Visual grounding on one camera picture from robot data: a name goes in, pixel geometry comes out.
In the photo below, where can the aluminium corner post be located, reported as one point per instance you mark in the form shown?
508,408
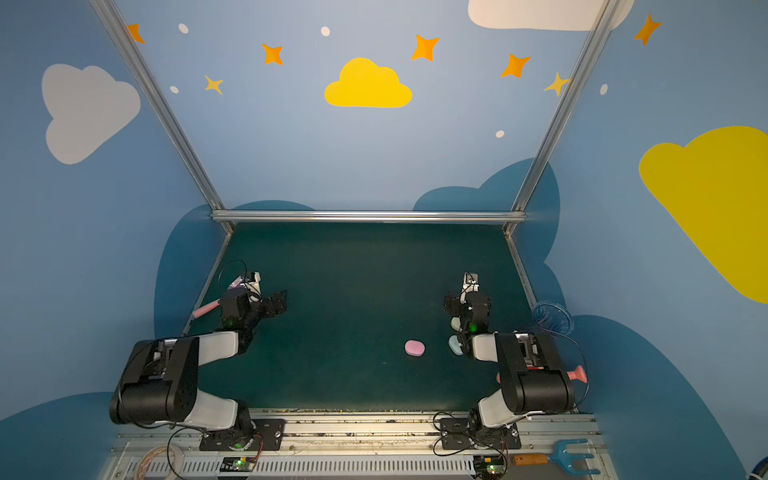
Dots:
114,24
585,63

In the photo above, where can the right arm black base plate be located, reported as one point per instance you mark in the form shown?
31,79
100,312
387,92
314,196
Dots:
457,434

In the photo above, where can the aluminium right corner post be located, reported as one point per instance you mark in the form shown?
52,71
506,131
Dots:
585,63

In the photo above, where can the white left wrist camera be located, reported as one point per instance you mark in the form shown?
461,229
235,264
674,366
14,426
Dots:
251,281

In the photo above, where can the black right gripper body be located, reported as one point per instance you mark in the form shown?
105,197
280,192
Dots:
453,305

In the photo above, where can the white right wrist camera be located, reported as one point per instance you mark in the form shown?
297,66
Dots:
470,283

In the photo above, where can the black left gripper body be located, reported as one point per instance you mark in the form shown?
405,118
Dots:
273,303

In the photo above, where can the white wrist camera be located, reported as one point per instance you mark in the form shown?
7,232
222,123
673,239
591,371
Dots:
470,283
251,281

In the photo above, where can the pink toy watering can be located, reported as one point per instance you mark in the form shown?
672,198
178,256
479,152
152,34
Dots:
578,374

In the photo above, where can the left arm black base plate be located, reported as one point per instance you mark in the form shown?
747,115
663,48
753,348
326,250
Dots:
265,434

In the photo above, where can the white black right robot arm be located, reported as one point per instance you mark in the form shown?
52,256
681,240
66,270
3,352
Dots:
532,377

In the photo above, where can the green controller circuit board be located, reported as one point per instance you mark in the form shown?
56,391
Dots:
237,465
489,467

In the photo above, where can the blue toy garden fork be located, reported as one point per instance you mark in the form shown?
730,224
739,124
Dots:
560,456

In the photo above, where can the aluminium right side rail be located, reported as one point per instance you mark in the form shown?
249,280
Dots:
539,284

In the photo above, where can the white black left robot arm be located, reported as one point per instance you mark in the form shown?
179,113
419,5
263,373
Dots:
160,382

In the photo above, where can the aluminium left side rail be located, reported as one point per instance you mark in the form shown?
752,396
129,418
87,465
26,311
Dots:
187,259

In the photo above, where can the aluminium back frame rail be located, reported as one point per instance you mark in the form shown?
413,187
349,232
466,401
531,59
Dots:
412,217

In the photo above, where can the light blue earbud charging case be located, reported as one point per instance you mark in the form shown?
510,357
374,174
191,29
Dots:
455,345

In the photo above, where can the aluminium left corner post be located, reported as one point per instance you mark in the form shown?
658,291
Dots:
114,24

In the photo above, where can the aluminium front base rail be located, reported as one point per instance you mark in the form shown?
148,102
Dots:
355,445

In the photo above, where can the purple pink toy scoop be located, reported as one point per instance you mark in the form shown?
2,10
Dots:
205,309

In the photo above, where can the purple earbud charging case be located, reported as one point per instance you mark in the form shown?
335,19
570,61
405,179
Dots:
414,348

